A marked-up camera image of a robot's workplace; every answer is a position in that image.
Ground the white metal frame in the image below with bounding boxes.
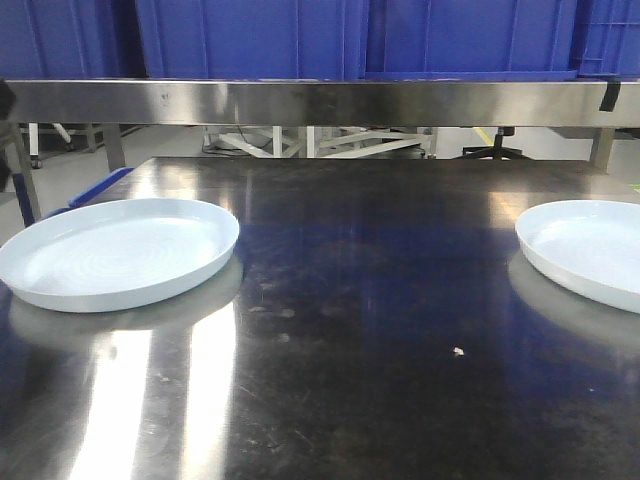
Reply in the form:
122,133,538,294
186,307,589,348
202,125,438,159

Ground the black office chair base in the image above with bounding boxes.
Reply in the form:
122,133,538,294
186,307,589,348
461,126,527,160

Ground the blue plastic crate right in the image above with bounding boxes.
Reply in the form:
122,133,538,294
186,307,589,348
364,0,577,81

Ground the steel shelf leg right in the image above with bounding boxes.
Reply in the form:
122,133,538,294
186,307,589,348
589,128,616,172

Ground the blue plastic crate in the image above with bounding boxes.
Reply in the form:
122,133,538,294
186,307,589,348
364,0,577,81
1,1,146,80
136,1,369,81

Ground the steel shelf leg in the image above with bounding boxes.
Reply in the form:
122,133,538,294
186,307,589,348
589,128,616,172
1,122,42,227

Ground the blue crate far right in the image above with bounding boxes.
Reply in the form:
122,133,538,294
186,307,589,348
571,0,639,79

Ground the stainless steel shelf rail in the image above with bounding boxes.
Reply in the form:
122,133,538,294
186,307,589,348
1,79,639,128

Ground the blue plastic crate middle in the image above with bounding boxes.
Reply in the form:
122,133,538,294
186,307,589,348
136,1,369,81

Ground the light blue plate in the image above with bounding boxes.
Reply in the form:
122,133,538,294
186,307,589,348
515,200,639,313
1,198,240,313

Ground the steel shelf leg left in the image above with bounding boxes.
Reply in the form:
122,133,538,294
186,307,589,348
1,122,42,227

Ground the blue plastic crate left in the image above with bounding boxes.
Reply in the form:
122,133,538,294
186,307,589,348
1,1,146,80

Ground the black tape strip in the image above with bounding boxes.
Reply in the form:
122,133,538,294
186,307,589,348
599,80,621,112

